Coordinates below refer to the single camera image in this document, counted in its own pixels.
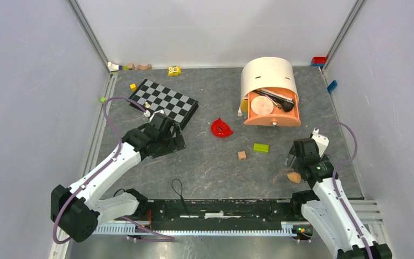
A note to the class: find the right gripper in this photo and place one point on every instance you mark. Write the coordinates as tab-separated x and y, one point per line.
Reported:
291	155

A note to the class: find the green lego brick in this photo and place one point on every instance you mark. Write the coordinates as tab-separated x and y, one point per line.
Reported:
261	148

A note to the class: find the yellow toy block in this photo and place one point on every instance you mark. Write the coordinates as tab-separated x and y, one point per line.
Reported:
173	71

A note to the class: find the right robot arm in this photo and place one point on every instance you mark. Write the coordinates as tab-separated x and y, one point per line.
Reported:
325	205

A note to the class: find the black white chessboard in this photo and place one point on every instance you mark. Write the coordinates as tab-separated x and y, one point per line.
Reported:
175	105

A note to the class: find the wooden arch block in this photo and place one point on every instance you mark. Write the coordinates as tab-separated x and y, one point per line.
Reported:
144	67

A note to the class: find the orange makeup sponge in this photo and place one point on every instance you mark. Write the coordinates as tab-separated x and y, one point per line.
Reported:
294	177

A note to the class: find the round pink powder compact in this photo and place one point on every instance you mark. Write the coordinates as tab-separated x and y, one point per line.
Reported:
261	106

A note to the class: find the black makeup brush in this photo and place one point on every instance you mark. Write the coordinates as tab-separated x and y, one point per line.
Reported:
287	106

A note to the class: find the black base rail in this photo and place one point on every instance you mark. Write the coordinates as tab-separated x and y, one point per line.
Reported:
218	214

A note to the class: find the white corner bracket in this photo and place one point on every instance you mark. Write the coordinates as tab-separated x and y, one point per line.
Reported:
113	67

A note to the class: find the small wooden cube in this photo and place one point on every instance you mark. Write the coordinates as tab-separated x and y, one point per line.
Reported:
242	155

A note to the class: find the round drawer organizer box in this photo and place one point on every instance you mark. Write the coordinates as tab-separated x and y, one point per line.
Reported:
275	74

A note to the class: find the red blue blocks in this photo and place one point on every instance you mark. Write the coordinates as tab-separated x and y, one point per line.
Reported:
318	61

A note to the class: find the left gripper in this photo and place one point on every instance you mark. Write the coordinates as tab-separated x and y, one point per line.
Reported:
175	143

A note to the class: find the blue block by wall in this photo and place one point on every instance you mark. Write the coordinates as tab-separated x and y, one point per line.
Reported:
332	86

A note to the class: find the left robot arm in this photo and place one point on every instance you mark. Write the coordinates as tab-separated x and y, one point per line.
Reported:
79	208

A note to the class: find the red plastic arch toy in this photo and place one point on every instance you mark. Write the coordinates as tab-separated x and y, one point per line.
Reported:
221	129

